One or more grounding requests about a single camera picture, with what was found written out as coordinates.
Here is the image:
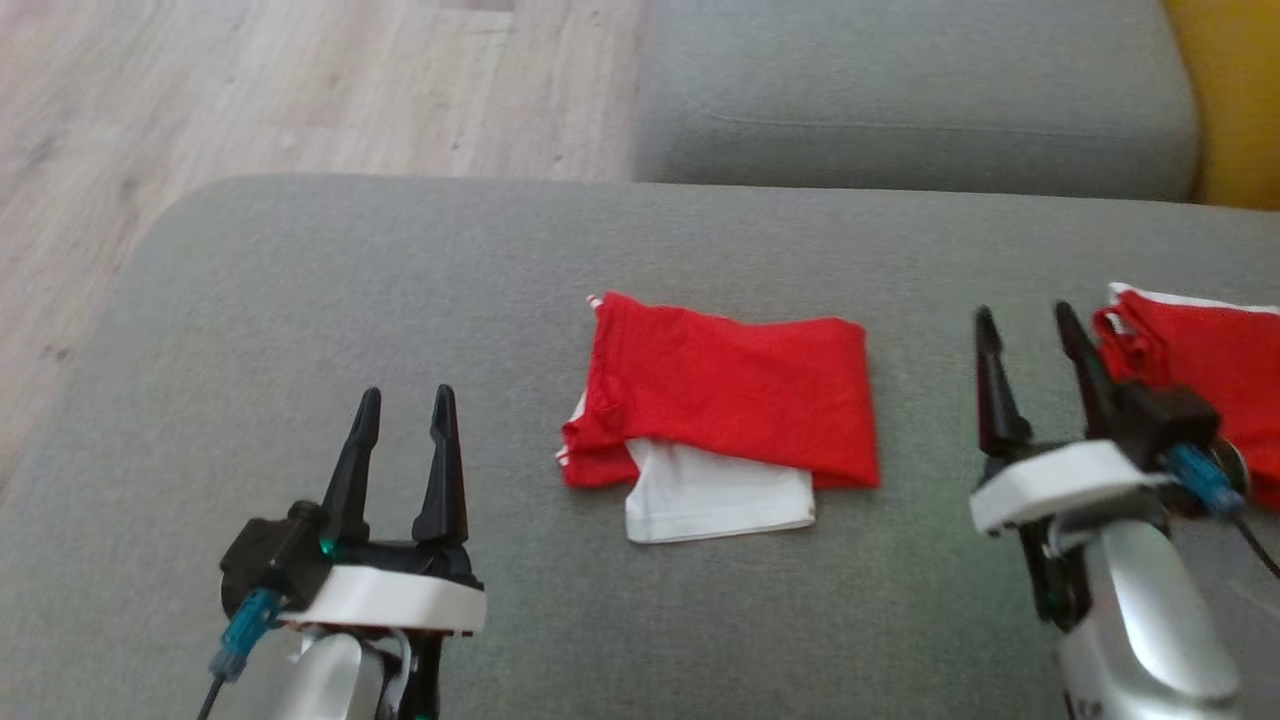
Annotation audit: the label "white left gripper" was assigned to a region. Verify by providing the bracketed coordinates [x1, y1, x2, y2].
[283, 385, 488, 720]

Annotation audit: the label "red shorts with white stripe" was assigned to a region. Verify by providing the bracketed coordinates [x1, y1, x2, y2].
[1092, 283, 1280, 511]

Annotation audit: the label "yellow cushion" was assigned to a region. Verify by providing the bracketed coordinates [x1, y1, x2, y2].
[1160, 0, 1280, 211]

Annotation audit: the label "red Bulls 23 jersey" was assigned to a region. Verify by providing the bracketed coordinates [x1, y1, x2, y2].
[555, 290, 883, 546]

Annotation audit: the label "grey sofa seat cushion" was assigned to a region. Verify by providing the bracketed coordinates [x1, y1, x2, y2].
[0, 175, 1280, 720]

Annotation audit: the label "grey sofa back cushion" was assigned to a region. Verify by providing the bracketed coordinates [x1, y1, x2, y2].
[633, 0, 1201, 203]

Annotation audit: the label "black cable with teal plug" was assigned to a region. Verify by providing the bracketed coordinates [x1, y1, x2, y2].
[1165, 445, 1280, 581]
[195, 588, 284, 720]

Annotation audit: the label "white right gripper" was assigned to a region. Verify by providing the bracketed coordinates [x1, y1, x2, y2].
[970, 300, 1176, 631]

